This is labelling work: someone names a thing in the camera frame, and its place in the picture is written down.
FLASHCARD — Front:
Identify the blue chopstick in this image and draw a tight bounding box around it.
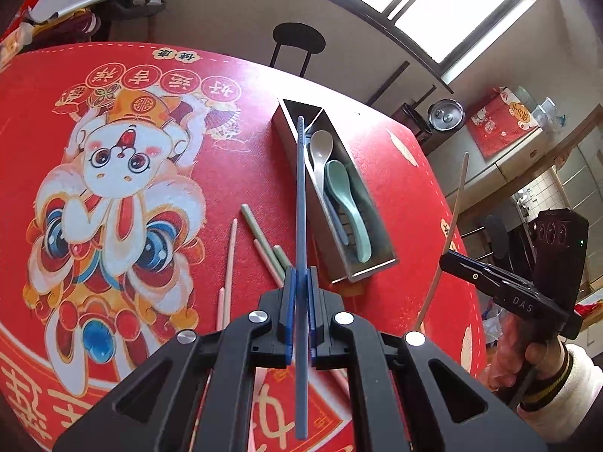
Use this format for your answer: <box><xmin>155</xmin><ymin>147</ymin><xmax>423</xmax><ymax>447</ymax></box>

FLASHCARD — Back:
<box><xmin>292</xmin><ymin>116</ymin><xmax>311</xmax><ymax>440</ymax></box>

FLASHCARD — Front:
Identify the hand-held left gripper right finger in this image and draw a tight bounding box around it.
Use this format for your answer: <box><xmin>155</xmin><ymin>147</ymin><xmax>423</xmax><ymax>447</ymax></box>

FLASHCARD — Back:
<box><xmin>308</xmin><ymin>268</ymin><xmax>549</xmax><ymax>452</ymax></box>

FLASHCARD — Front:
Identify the dark red cloth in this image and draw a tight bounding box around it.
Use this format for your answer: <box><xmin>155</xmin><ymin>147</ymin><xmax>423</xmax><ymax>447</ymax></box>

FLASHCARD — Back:
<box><xmin>33</xmin><ymin>12</ymin><xmax>102</xmax><ymax>43</ymax></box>

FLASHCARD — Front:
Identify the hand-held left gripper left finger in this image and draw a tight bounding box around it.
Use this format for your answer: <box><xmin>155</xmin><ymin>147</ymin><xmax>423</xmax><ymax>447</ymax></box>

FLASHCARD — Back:
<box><xmin>52</xmin><ymin>268</ymin><xmax>297</xmax><ymax>452</ymax></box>

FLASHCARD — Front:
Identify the black framed window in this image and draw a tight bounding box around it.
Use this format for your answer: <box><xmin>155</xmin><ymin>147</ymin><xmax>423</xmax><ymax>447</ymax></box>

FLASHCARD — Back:
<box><xmin>249</xmin><ymin>0</ymin><xmax>540</xmax><ymax>88</ymax></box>

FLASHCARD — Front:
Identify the beige chopstick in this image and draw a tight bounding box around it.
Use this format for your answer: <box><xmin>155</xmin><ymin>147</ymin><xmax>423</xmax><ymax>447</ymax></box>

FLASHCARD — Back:
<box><xmin>417</xmin><ymin>151</ymin><xmax>471</xmax><ymax>333</ymax></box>

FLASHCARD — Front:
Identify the red printed table mat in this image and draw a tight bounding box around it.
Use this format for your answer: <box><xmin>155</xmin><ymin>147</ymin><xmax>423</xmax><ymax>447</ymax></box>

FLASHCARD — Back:
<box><xmin>0</xmin><ymin>41</ymin><xmax>488</xmax><ymax>452</ymax></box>

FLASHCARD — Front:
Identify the red instant noodle packet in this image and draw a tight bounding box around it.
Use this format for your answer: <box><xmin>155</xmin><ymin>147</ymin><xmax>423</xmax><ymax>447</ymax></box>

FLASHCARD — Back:
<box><xmin>2</xmin><ymin>0</ymin><xmax>48</xmax><ymax>43</ymax></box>

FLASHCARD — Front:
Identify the black round-back chair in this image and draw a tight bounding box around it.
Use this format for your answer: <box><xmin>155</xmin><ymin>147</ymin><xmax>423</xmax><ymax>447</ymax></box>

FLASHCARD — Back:
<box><xmin>459</xmin><ymin>214</ymin><xmax>512</xmax><ymax>262</ymax></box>
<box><xmin>269</xmin><ymin>23</ymin><xmax>327</xmax><ymax>78</ymax></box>

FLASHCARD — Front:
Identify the silver rice cooker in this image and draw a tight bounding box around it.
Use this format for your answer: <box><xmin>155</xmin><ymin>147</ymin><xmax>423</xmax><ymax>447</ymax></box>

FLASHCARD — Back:
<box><xmin>400</xmin><ymin>98</ymin><xmax>466</xmax><ymax>144</ymax></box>

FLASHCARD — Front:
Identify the green spoon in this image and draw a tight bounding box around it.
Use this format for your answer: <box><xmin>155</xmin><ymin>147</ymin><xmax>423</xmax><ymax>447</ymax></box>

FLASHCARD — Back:
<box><xmin>325</xmin><ymin>159</ymin><xmax>373</xmax><ymax>263</ymax></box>

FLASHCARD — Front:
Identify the grey plastic stool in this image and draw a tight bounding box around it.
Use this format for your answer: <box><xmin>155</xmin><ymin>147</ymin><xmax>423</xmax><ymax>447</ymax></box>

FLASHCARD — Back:
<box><xmin>113</xmin><ymin>0</ymin><xmax>168</xmax><ymax>34</ymax></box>

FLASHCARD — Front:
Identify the person's right hand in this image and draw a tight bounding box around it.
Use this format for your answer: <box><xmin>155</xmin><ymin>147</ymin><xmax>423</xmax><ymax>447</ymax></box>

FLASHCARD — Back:
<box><xmin>487</xmin><ymin>315</ymin><xmax>566</xmax><ymax>403</ymax></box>

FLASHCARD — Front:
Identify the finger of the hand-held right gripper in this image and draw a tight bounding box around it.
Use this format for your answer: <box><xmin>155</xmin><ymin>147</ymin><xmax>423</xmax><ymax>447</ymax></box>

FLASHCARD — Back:
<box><xmin>440</xmin><ymin>250</ymin><xmax>512</xmax><ymax>299</ymax></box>

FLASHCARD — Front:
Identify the stack of clear plastic containers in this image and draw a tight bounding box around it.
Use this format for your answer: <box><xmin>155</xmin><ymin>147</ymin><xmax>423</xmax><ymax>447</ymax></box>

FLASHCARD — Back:
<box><xmin>511</xmin><ymin>86</ymin><xmax>566</xmax><ymax>133</ymax></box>

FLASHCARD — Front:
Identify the white spoon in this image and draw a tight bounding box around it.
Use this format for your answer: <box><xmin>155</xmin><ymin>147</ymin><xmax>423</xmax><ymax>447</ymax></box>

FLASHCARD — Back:
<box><xmin>308</xmin><ymin>130</ymin><xmax>336</xmax><ymax>189</ymax></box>

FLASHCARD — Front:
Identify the perforated metal utensil container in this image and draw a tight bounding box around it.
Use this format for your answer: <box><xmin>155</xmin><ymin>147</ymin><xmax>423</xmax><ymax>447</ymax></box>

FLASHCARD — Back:
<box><xmin>272</xmin><ymin>98</ymin><xmax>400</xmax><ymax>286</ymax></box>

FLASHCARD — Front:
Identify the beige refrigerator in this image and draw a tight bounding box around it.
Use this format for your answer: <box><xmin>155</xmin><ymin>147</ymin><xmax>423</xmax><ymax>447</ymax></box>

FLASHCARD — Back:
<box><xmin>464</xmin><ymin>99</ymin><xmax>603</xmax><ymax>208</ymax></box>

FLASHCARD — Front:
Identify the red printed refrigerator cloth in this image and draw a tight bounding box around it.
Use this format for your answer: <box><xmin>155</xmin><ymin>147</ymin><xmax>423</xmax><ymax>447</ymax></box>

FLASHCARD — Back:
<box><xmin>466</xmin><ymin>86</ymin><xmax>540</xmax><ymax>160</ymax></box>

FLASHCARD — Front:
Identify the black metal frame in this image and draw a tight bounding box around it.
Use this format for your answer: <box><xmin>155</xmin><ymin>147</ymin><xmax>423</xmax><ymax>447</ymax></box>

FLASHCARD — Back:
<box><xmin>367</xmin><ymin>59</ymin><xmax>439</xmax><ymax>109</ymax></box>

